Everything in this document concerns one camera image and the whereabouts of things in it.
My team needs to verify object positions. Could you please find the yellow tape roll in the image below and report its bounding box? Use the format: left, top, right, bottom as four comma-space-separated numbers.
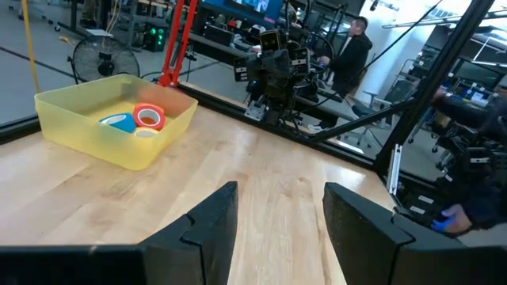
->
132, 126, 161, 140

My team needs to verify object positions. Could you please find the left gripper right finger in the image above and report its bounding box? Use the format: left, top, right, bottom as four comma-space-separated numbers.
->
322, 181, 472, 285

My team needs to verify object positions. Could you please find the black computer monitor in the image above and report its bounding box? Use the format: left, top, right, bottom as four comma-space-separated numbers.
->
200, 0, 285, 25

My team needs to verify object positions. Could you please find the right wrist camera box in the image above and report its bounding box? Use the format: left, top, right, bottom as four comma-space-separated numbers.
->
258, 28, 283, 53

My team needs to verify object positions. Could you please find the yellow hanging cable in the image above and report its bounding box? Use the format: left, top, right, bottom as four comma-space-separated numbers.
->
21, 0, 41, 94

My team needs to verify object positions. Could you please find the person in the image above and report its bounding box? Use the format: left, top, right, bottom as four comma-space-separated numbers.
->
429, 85, 507, 238
307, 15, 374, 134

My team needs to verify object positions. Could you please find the red desk lamp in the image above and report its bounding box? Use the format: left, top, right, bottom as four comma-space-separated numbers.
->
157, 0, 200, 89

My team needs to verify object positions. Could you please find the black floor fan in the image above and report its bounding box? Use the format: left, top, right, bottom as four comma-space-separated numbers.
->
67, 36, 141, 85

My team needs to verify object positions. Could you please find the black computer with green lights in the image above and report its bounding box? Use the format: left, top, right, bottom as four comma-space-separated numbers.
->
142, 23, 167, 52

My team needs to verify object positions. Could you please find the blue tape roll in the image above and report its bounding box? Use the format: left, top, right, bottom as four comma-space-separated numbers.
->
98, 112, 138, 135

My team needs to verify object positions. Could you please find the red tape roll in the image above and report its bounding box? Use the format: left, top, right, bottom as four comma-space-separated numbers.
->
132, 102, 166, 131

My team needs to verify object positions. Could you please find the black equipment with white labels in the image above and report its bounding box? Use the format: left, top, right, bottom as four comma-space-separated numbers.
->
395, 118, 507, 222

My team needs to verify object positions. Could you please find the yellow translucent plastic bin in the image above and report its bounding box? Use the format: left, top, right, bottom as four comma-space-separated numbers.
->
33, 73, 200, 172

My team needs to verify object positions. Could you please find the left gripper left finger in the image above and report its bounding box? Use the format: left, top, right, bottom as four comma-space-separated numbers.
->
140, 180, 240, 285

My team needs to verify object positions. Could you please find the person's hand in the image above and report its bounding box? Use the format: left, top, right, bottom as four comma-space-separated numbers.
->
430, 203, 475, 235

